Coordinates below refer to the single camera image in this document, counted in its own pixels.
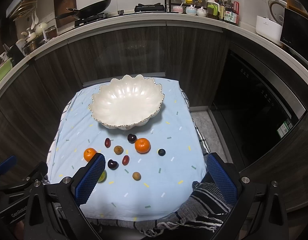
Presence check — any green apple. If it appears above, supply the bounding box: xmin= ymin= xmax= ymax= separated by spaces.
xmin=98 ymin=170 xmax=107 ymax=183

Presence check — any small orange tangerine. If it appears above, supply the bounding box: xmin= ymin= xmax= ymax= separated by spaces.
xmin=83 ymin=148 xmax=97 ymax=162

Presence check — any dark heart-shaped cherry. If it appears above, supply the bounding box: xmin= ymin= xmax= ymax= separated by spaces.
xmin=107 ymin=159 xmax=119 ymax=170

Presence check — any brown longan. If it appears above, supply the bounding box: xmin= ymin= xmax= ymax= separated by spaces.
xmin=114 ymin=145 xmax=124 ymax=155
xmin=132 ymin=172 xmax=142 ymax=181

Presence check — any dark red grape tomato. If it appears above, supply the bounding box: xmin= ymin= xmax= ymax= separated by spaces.
xmin=105 ymin=138 xmax=111 ymax=148

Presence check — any large orange tangerine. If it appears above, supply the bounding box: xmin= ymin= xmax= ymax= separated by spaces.
xmin=134 ymin=138 xmax=151 ymax=154

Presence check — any dark blueberry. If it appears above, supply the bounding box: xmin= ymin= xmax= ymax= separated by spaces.
xmin=158 ymin=148 xmax=166 ymax=156

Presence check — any striped dark blanket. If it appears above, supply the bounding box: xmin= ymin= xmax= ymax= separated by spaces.
xmin=54 ymin=89 xmax=232 ymax=238

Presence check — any light blue patterned cloth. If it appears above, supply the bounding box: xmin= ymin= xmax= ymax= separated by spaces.
xmin=47 ymin=78 xmax=207 ymax=221

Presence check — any white scalloped ceramic bowl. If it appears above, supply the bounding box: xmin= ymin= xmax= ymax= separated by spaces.
xmin=88 ymin=74 xmax=165 ymax=131

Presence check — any white teapot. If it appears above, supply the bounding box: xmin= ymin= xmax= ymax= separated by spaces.
xmin=35 ymin=22 xmax=48 ymax=36

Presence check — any white countertop appliance box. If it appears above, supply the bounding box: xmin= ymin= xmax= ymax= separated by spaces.
xmin=255 ymin=16 xmax=283 ymax=47

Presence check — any large soy sauce bottle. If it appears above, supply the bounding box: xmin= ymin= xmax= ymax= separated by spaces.
xmin=223 ymin=0 xmax=240 ymax=25

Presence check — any black wok pan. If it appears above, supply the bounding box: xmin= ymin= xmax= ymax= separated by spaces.
xmin=55 ymin=0 xmax=112 ymax=20

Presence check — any wooden cutting board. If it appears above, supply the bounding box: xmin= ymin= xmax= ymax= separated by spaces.
xmin=54 ymin=0 xmax=76 ymax=28

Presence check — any white rice cooker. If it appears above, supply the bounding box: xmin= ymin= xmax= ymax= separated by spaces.
xmin=266 ymin=0 xmax=287 ymax=25

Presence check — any black gas stove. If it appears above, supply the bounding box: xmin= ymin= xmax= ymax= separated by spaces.
xmin=74 ymin=3 xmax=166 ymax=28

